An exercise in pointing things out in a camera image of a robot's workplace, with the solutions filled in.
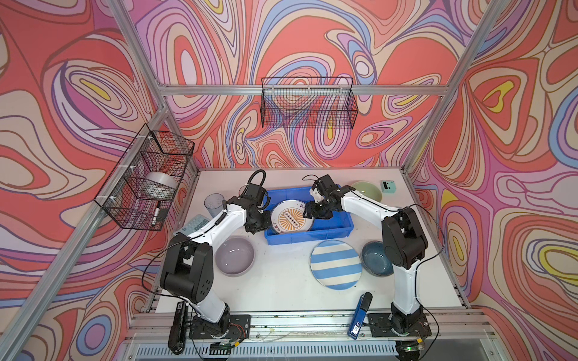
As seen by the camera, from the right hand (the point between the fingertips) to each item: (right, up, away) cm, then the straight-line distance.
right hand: (310, 219), depth 95 cm
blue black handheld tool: (+15, -29, -21) cm, 39 cm away
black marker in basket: (-53, +5, -22) cm, 57 cm away
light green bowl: (+29, +13, +11) cm, 34 cm away
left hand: (-16, -1, -6) cm, 17 cm away
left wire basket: (-60, +11, -27) cm, 67 cm away
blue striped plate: (+9, -17, -8) cm, 21 cm away
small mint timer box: (+40, +14, +16) cm, 46 cm away
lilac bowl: (-31, -14, -6) cm, 35 cm away
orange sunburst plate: (-10, 0, +4) cm, 10 cm away
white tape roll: (-50, +14, -24) cm, 57 cm away
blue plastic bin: (+14, -3, +3) cm, 14 cm away
